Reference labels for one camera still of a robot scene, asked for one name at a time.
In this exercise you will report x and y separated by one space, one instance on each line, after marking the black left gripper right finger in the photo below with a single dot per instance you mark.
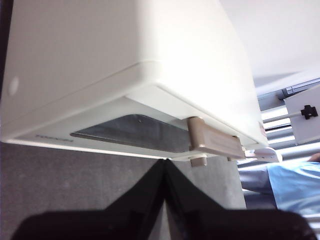
212 225

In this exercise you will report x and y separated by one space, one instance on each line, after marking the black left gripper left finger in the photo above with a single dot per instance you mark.
112 225

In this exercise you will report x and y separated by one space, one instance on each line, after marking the cream Toshiba toaster oven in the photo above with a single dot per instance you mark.
100 50

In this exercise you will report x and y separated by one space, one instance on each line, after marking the person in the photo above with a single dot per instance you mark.
295 185

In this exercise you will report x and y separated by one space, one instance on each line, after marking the white panel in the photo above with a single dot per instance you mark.
305 130

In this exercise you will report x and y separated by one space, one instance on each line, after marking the black clamp knob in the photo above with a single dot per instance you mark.
309 112

